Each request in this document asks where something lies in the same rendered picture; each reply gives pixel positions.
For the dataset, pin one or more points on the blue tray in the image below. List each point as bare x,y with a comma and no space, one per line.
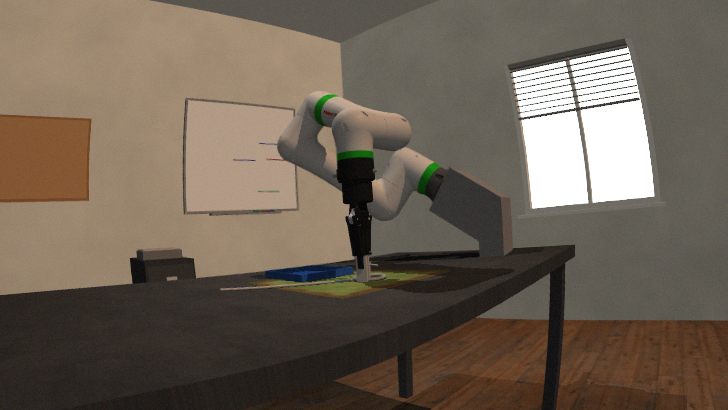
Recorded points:
314,273

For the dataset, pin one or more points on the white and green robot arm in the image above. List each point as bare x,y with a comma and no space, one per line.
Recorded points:
356,132

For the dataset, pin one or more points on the white ring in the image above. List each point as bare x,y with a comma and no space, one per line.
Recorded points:
375,277

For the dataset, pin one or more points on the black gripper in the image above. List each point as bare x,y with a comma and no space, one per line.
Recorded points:
359,224

